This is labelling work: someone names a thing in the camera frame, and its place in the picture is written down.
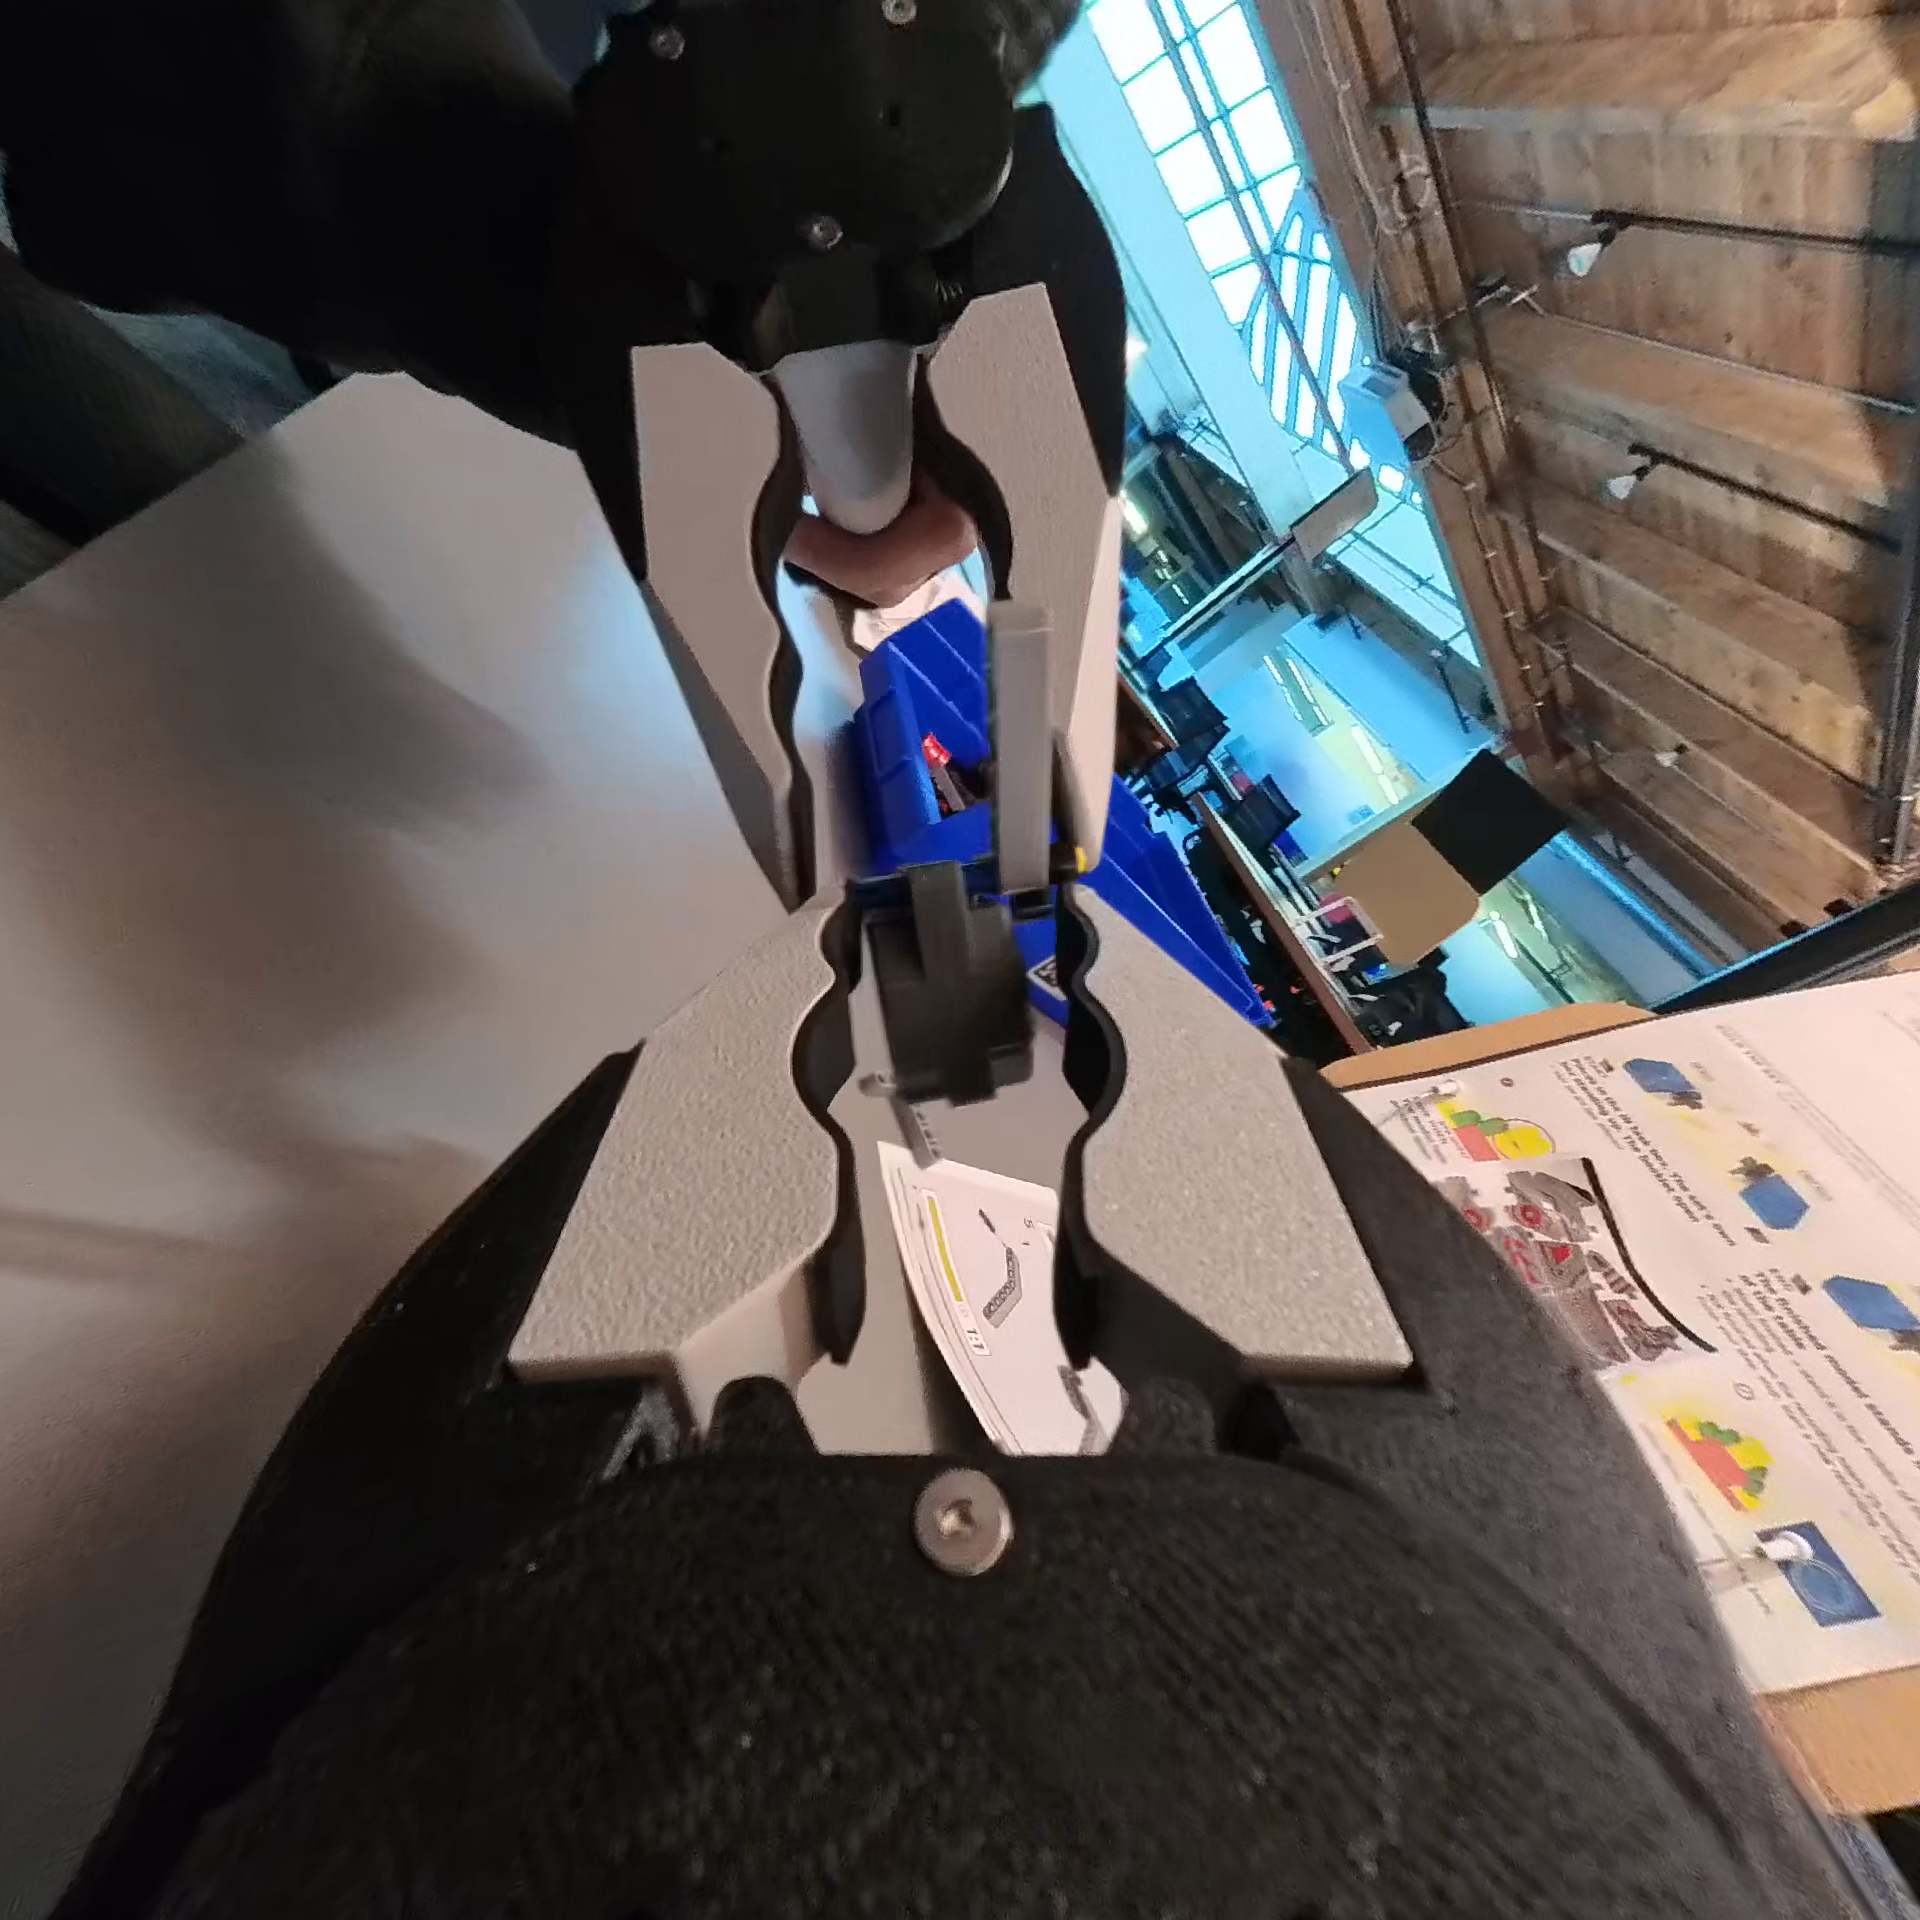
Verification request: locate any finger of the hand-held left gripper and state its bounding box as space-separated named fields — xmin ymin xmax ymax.
xmin=914 ymin=279 xmax=1127 ymax=886
xmin=632 ymin=337 xmax=826 ymax=911

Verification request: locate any skylight window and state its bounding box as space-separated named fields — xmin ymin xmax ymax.
xmin=1079 ymin=0 xmax=1369 ymax=452

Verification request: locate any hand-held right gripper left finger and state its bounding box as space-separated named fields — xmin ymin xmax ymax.
xmin=509 ymin=885 xmax=873 ymax=1396

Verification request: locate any white hanging sign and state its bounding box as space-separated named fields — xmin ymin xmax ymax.
xmin=1287 ymin=468 xmax=1383 ymax=568

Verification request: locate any black and tan panel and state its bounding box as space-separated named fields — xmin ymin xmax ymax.
xmin=1303 ymin=746 xmax=1573 ymax=965

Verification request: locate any person's left hand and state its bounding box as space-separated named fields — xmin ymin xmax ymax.
xmin=785 ymin=478 xmax=981 ymax=607

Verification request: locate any grey desk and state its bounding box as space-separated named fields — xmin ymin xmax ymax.
xmin=0 ymin=367 xmax=1127 ymax=1920

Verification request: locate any white ceiling box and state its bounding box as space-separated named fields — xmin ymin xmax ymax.
xmin=1339 ymin=351 xmax=1449 ymax=452

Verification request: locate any white instruction booklet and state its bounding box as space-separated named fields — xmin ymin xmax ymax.
xmin=873 ymin=1140 xmax=1129 ymax=1461

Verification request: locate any person's left forearm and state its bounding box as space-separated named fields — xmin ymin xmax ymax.
xmin=0 ymin=0 xmax=633 ymax=437

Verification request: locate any grey toy brick motor assembly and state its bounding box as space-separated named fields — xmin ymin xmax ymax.
xmin=857 ymin=856 xmax=1051 ymax=1108

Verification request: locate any printed instruction sheet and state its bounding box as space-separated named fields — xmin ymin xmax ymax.
xmin=1339 ymin=975 xmax=1920 ymax=1695

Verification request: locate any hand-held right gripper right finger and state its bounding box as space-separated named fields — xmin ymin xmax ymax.
xmin=1055 ymin=882 xmax=1417 ymax=1415

